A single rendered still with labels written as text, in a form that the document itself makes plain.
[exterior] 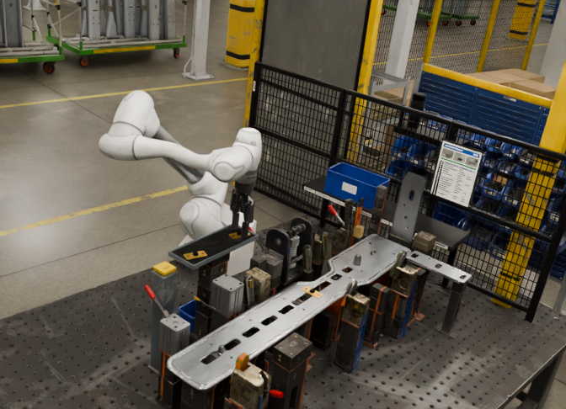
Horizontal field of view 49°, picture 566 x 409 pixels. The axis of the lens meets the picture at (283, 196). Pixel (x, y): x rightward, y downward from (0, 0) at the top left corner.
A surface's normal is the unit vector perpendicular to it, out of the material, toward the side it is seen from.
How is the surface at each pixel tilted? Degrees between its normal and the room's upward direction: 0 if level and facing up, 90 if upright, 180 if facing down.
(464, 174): 90
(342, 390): 0
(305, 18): 90
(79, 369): 0
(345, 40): 90
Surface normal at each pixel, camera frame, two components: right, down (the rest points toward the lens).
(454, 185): -0.62, 0.26
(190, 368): 0.12, -0.90
